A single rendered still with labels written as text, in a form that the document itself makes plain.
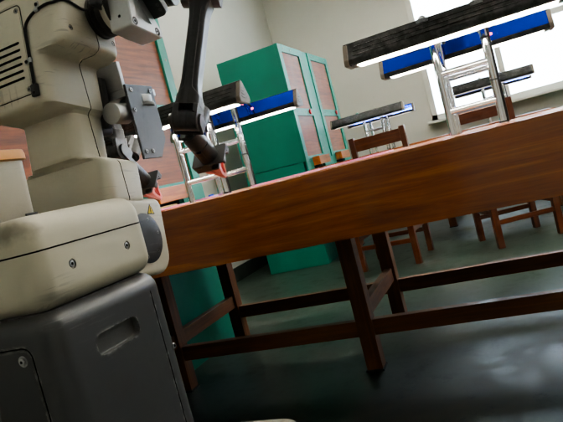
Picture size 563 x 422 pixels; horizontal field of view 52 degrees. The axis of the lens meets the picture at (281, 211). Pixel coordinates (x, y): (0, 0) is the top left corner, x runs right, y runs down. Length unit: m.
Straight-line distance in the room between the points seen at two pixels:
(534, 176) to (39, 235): 1.06
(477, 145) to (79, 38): 0.89
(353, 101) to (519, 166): 5.58
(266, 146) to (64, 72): 3.61
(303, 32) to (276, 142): 2.70
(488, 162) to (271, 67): 3.45
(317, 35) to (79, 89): 6.00
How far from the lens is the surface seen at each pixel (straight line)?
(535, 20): 2.32
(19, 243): 0.79
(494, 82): 1.91
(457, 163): 1.44
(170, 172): 2.93
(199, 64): 1.58
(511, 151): 1.43
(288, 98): 2.44
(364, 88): 6.92
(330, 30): 7.08
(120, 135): 1.81
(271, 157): 4.73
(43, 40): 1.19
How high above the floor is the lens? 0.78
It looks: 3 degrees down
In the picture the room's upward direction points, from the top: 15 degrees counter-clockwise
